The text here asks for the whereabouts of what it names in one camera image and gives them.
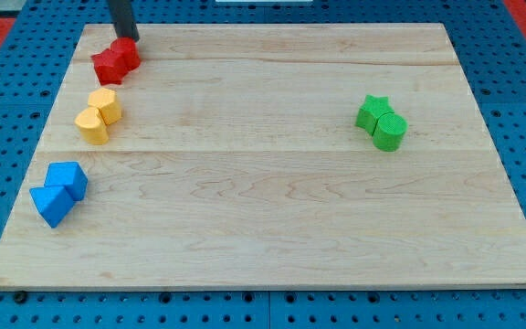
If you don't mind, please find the green cylinder block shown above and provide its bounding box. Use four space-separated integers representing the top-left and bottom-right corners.
373 113 408 152

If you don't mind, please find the blue cube block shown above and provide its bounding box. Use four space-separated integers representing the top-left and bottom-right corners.
44 162 89 201

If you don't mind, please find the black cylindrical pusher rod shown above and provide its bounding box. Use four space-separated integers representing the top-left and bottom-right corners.
107 0 140 42

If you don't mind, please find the yellow hexagon block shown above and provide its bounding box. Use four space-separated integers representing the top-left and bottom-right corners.
88 88 122 125

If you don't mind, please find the yellow heart block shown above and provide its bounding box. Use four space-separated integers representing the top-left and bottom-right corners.
74 107 109 145

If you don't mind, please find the green star block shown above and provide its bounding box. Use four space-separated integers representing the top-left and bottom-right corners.
355 94 395 136

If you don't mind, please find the red star block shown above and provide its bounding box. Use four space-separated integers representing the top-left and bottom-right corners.
91 48 128 86

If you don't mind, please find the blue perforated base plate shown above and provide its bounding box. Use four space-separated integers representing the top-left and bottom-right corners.
0 0 526 328

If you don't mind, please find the blue triangle block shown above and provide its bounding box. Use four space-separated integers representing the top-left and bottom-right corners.
29 186 76 228

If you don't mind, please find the light wooden board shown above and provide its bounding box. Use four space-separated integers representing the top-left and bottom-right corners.
0 23 526 292

